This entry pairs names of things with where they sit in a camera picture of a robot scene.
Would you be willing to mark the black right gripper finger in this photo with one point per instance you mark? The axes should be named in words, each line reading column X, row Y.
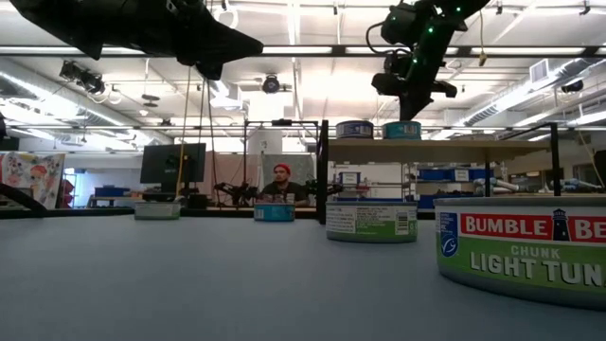
column 411, row 109

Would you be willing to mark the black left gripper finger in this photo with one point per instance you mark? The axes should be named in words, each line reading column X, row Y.
column 218, row 42

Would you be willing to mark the teal yellowfin tuna can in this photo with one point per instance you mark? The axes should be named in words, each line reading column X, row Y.
column 274, row 213
column 402, row 131

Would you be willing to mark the dark blue tuna can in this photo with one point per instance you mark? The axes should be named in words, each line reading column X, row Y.
column 355, row 130

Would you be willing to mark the green Bumble Bee tuna can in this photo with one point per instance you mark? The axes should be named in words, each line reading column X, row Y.
column 374, row 225
column 521, row 265

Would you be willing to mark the pale green label tuna can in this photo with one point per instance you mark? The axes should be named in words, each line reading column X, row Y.
column 157, row 210

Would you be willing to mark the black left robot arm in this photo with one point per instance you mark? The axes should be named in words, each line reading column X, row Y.
column 57, row 19

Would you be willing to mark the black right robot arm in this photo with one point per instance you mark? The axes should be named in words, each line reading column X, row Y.
column 440, row 28

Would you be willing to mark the rack with blue bins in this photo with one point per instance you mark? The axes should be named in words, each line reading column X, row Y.
column 433, row 174

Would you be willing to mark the black ceiling disc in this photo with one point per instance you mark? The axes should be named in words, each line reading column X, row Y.
column 150, row 98

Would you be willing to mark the black ceiling spotlight cluster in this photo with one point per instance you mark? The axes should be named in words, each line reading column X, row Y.
column 83, row 78

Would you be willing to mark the pink partition panel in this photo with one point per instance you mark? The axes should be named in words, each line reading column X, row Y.
column 227, row 166

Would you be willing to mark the grey partition panel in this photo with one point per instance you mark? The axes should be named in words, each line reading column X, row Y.
column 296, row 160

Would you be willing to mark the white ceiling vent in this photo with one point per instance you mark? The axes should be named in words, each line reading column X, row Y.
column 540, row 71

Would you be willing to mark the black computer monitor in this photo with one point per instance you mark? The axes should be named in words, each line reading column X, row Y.
column 172, row 163

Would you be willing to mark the person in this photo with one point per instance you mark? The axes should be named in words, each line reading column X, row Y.
column 283, row 189

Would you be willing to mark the blue crate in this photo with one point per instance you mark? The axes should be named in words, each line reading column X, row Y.
column 111, row 192

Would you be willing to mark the colourful floral poster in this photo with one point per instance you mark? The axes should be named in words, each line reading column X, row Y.
column 30, row 175

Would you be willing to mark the wooden shelf black frame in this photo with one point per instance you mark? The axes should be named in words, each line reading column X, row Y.
column 426, row 151

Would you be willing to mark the black round ceiling camera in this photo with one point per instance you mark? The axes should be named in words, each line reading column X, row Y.
column 271, row 84

